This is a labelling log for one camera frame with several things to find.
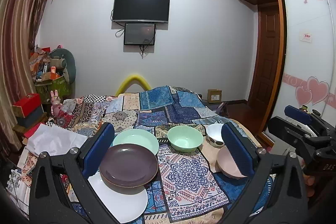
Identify right hand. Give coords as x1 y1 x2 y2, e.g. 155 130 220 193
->
303 174 315 198

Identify patchwork patterned bedspread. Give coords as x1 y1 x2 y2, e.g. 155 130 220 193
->
15 85 276 224

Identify mint green plate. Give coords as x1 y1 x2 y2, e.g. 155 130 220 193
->
112 129 159 155

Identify yellow foam arch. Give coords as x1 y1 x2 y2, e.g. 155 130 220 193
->
116 75 151 97

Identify green storage box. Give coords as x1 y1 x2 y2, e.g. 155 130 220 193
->
35 76 72 104

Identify small cardboard box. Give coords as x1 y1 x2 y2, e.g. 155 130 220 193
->
207 89 222 103

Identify white spotted bowl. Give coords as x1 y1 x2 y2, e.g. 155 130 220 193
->
206 123 224 148

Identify red box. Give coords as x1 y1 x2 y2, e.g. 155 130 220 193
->
12 93 42 118

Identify small black wall monitor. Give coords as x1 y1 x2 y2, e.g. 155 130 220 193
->
123 23 156 46

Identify mint green bowl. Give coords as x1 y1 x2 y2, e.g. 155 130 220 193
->
167 126 204 153

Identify brown wooden door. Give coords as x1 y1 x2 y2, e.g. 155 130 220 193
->
248 5 280 117

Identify white flat plate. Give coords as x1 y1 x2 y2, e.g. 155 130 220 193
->
88 173 148 223

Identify striped brown curtain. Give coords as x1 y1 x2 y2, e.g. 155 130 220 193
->
1 0 47 156

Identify white sliding wardrobe door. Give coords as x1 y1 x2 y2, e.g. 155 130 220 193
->
273 0 335 125

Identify pink bunny toy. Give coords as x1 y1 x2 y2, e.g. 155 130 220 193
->
50 90 62 118

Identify white paper sheet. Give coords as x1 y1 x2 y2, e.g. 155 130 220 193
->
26 124 88 156

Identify dark blue box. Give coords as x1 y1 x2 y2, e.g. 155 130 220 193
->
17 105 44 128

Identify pink bowl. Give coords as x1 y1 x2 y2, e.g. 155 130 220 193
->
217 146 246 180

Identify dark purple plate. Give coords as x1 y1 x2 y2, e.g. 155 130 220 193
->
99 144 158 188

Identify black wall television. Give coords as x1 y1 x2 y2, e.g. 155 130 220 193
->
112 0 170 23

